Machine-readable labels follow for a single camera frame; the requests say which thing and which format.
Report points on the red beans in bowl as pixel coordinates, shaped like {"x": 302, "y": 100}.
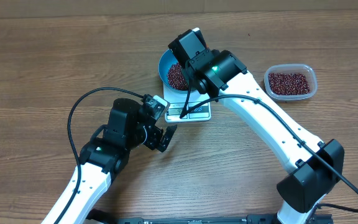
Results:
{"x": 176, "y": 79}

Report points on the red beans in container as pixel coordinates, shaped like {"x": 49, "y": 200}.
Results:
{"x": 288, "y": 84}

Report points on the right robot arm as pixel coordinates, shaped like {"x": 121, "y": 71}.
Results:
{"x": 313, "y": 166}

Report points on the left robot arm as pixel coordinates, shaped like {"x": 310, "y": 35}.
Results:
{"x": 130, "y": 124}

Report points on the clear plastic container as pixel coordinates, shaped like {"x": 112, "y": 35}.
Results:
{"x": 306, "y": 70}

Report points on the blue bowl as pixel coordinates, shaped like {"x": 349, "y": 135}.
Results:
{"x": 166, "y": 61}

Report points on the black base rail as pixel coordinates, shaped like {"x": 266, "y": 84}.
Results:
{"x": 99, "y": 217}

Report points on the white digital kitchen scale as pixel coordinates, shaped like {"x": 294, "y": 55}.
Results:
{"x": 177, "y": 99}

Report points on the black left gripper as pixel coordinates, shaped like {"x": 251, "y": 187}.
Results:
{"x": 153, "y": 140}

